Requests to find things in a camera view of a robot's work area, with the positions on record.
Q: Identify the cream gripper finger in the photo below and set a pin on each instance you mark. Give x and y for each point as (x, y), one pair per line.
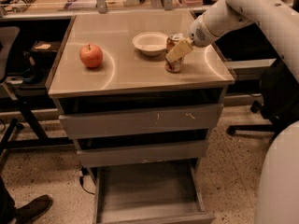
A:
(182, 48)

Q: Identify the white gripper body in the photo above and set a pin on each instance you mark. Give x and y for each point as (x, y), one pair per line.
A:
(202, 34)

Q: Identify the orange soda can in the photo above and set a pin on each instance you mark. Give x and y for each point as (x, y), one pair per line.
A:
(176, 66)

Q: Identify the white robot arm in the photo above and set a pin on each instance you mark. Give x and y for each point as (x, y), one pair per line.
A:
(278, 192)

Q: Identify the grey drawer cabinet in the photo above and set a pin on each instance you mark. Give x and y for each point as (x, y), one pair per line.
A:
(130, 80)

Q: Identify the grey top drawer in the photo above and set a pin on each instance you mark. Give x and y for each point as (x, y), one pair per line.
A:
(139, 121)

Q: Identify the grey middle drawer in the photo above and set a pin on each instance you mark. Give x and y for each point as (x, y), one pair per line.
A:
(143, 154)

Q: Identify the grey open bottom drawer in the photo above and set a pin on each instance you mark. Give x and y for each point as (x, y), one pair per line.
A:
(150, 193)

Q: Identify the white bowl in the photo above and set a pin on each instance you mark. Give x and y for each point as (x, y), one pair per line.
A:
(150, 43)

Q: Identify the red apple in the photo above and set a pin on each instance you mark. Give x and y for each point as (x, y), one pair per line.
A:
(91, 56)

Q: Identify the black office chair right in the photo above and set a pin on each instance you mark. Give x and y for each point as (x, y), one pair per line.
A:
(280, 92)

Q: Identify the brown shoe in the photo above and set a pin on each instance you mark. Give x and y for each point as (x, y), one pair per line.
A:
(33, 210)

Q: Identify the black desk frame left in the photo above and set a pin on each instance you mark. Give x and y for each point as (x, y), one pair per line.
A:
(42, 140)

